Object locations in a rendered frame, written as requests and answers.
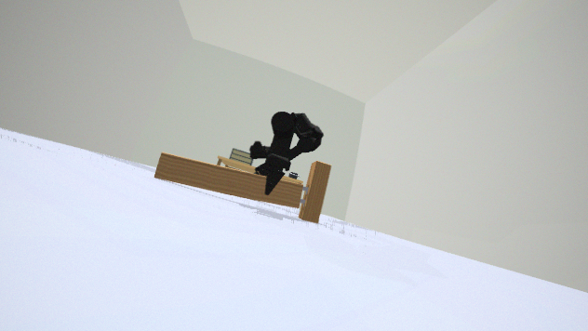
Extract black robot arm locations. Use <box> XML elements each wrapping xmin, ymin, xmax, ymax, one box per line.
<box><xmin>250</xmin><ymin>112</ymin><xmax>324</xmax><ymax>161</ymax></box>

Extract wooden post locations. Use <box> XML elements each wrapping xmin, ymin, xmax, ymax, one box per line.
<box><xmin>298</xmin><ymin>161</ymin><xmax>332</xmax><ymax>224</ymax></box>

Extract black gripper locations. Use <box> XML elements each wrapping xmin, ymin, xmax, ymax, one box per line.
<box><xmin>262</xmin><ymin>140</ymin><xmax>291</xmax><ymax>195</ymax></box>

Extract wooden side rail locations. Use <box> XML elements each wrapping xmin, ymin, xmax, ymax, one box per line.
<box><xmin>154</xmin><ymin>152</ymin><xmax>309</xmax><ymax>208</ymax></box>

